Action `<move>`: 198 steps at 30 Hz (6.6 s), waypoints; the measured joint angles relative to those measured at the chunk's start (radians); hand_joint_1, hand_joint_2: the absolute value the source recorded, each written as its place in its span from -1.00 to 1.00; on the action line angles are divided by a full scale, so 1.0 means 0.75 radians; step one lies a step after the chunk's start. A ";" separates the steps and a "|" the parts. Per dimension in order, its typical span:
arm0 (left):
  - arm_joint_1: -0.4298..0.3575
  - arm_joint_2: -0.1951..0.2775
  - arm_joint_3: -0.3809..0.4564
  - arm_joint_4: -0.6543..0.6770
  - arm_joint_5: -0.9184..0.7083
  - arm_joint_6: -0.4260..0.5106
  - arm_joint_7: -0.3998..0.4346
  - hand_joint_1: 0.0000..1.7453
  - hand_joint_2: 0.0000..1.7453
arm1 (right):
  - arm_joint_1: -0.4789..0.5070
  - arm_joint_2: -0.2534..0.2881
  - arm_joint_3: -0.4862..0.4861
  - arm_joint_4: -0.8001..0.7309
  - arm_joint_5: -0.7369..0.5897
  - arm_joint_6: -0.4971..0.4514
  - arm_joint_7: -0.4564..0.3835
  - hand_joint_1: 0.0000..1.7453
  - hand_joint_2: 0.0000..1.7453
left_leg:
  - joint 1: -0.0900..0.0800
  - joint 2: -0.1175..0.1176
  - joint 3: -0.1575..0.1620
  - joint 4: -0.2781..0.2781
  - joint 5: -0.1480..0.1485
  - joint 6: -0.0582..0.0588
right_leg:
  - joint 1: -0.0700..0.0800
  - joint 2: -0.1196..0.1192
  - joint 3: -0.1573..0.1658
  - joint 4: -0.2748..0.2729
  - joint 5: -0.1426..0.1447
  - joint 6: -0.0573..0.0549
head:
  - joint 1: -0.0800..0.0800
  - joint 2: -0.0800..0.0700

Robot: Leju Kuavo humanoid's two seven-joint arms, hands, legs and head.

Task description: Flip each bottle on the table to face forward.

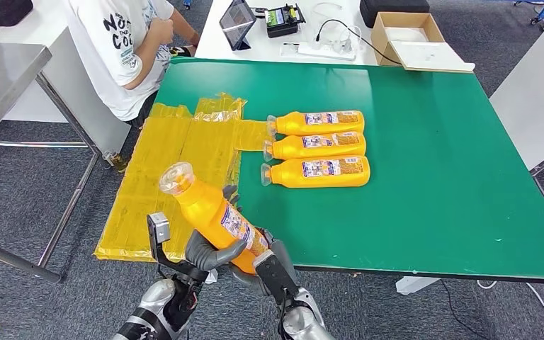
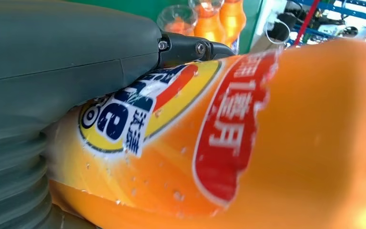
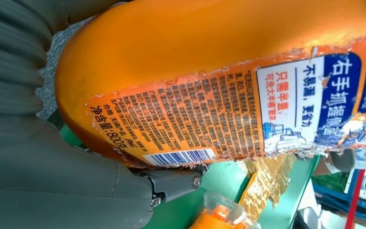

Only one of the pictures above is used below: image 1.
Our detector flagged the yellow plastic sheet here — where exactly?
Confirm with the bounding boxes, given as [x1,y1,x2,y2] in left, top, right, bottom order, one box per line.
[93,93,276,264]

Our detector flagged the black power cable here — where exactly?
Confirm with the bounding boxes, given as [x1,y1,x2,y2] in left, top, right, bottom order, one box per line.
[315,18,402,67]

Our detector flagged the black tablet on stand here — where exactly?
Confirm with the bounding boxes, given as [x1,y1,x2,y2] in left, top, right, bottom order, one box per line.
[219,0,257,52]

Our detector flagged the white charger cable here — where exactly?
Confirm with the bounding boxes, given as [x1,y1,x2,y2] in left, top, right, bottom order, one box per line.
[310,2,362,52]

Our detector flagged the white floor cable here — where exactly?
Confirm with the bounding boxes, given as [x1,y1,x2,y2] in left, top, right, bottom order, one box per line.
[476,280,544,321]

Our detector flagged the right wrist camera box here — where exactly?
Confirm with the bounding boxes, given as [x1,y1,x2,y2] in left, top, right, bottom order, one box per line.
[252,249,300,307]

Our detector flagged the black hard case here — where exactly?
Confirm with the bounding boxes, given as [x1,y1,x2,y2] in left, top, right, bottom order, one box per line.
[359,0,431,29]

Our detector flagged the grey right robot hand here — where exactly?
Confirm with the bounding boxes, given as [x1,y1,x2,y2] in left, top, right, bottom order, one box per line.
[227,227,301,297]

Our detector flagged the white power strip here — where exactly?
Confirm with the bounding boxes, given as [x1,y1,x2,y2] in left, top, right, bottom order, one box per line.
[280,41,358,62]

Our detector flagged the stainless steel table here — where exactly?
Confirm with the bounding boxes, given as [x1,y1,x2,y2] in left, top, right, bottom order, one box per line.
[0,42,101,285]

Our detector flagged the person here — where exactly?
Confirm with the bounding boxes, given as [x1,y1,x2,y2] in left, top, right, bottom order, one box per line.
[63,0,203,130]

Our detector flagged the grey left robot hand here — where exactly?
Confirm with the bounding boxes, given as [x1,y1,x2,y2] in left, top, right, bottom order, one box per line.
[185,184,249,273]

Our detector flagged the black bag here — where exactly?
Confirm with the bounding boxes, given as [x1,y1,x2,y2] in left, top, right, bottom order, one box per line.
[0,0,34,34]

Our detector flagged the black floor cable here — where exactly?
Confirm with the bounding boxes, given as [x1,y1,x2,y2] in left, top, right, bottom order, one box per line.
[440,280,489,340]

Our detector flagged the open cardboard box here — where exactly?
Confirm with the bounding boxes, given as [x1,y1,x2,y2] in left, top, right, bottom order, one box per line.
[371,12,475,74]

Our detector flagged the black label printer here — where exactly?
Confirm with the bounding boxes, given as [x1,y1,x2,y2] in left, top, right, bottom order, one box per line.
[264,4,307,40]

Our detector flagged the orange detergent bottle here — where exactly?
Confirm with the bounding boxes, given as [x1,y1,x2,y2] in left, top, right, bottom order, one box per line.
[159,161,271,276]
[260,156,371,189]
[266,110,366,137]
[262,131,367,164]

